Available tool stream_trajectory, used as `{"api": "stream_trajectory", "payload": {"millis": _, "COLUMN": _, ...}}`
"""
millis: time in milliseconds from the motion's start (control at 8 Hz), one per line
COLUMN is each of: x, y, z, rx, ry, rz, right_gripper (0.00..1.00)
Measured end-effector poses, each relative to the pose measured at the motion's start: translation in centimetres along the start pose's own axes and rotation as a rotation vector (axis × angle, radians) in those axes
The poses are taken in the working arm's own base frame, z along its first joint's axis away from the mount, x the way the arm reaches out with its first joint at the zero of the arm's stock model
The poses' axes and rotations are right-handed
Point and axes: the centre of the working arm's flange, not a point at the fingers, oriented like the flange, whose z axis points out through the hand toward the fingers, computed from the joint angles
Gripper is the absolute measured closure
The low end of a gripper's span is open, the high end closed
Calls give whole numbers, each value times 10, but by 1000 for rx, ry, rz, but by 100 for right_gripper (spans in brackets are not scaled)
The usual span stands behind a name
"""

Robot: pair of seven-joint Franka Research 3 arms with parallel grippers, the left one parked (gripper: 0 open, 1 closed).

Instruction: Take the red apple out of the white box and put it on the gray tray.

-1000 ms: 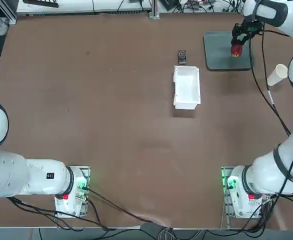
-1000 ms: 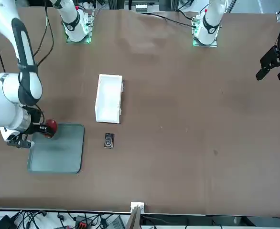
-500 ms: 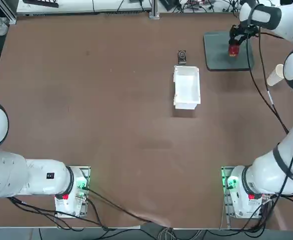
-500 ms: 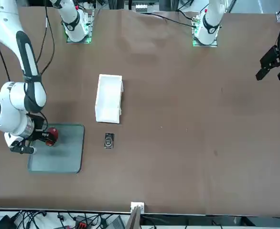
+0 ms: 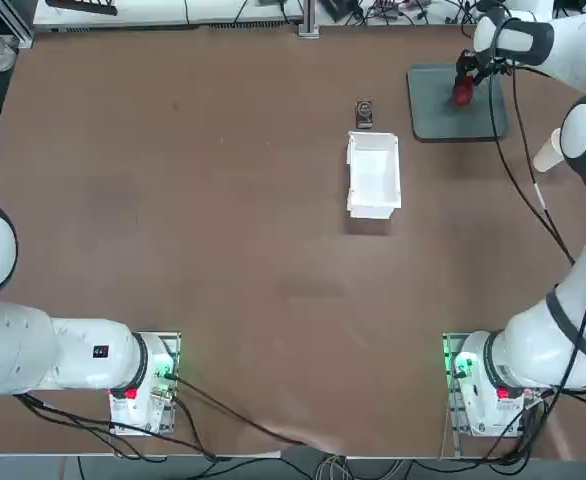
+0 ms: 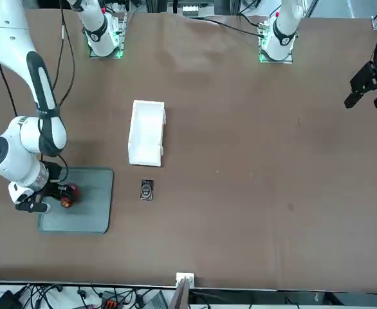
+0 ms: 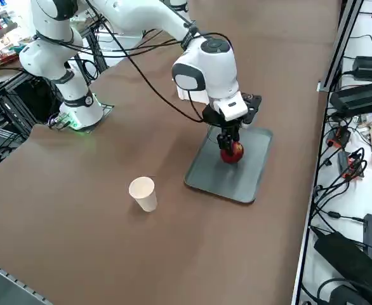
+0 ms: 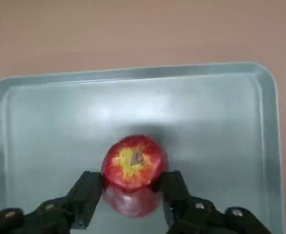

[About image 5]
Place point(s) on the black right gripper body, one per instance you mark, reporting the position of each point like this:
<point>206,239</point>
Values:
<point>490,62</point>

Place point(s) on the red apple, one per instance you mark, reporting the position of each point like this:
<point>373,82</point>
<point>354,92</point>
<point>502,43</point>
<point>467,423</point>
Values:
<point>463,95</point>

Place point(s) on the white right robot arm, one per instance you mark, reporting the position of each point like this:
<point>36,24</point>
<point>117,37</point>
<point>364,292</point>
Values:
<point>523,360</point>

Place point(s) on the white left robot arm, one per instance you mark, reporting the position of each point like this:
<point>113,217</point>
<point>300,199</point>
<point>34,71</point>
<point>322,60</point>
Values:
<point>73,360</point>

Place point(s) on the gray tray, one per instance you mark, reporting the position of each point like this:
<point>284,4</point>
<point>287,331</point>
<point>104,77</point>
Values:
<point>438,105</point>

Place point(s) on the white plastic box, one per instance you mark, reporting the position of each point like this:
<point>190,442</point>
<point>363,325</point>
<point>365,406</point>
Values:
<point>373,170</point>

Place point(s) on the beige paper cup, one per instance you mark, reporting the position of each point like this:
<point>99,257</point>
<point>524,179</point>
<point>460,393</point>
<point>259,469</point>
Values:
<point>548,155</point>

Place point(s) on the aluminium profile post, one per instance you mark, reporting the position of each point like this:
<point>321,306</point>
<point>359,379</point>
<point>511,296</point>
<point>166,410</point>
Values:
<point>309,20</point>

